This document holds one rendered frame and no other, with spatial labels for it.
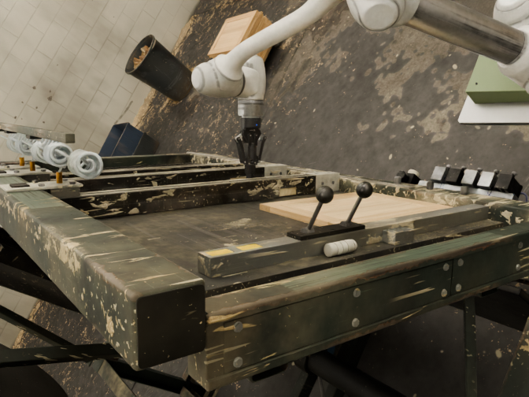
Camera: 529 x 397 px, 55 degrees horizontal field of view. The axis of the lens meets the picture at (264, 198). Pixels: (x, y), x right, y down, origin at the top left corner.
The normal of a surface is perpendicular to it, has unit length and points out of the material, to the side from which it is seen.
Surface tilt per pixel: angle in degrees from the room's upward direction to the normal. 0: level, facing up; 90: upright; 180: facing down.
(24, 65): 90
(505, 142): 0
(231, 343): 90
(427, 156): 0
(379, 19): 88
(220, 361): 90
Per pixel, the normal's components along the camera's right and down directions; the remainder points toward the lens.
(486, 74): -0.65, -0.41
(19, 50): 0.61, 0.11
